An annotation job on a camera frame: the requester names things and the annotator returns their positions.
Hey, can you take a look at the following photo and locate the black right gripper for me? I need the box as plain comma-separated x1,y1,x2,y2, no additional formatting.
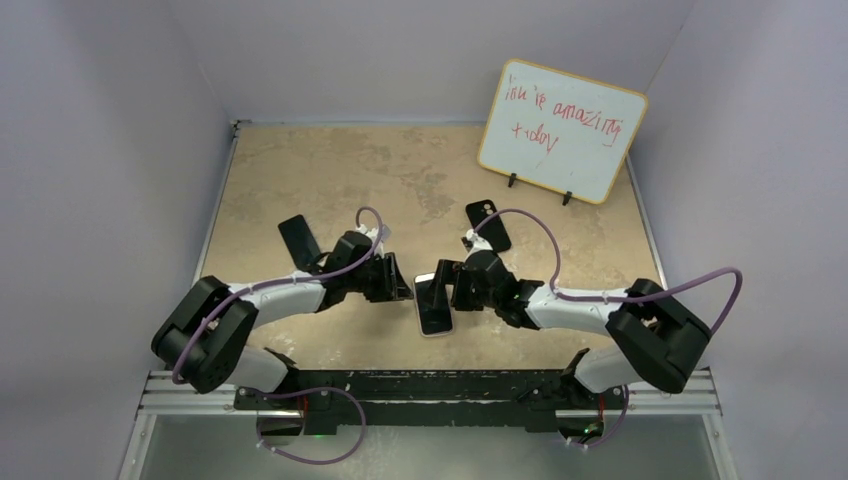
421,260,499,312

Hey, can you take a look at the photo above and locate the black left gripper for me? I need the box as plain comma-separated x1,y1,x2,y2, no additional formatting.
345,253,412,303

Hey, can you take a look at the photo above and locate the pale pink phone case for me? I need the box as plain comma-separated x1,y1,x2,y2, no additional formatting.
413,273,454,337

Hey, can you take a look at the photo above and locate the black smartphone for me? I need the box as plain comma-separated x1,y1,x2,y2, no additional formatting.
414,273,454,337

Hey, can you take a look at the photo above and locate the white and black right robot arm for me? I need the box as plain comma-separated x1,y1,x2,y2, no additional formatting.
414,250,712,407

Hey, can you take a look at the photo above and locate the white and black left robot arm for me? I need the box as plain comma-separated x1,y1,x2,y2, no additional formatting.
151,229,413,409

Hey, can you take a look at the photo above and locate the black phone lying left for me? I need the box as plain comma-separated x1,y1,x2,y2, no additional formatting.
277,214,323,274

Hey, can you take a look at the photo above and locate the whiteboard with red writing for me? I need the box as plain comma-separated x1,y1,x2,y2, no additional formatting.
477,59,649,204

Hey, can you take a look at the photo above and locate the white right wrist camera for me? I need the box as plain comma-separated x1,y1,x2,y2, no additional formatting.
461,229,493,256

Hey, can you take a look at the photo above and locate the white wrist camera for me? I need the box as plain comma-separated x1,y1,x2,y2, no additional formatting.
461,229,493,256
355,224,391,243

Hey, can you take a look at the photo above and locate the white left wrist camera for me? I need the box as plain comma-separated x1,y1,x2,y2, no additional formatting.
355,224,391,243

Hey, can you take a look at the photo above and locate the black phone case with camera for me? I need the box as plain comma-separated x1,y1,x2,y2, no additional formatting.
465,199,512,253

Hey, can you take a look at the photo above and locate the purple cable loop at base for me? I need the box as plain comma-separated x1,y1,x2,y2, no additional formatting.
255,386,369,466

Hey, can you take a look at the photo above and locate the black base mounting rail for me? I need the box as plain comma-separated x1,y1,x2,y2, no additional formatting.
234,365,625,439

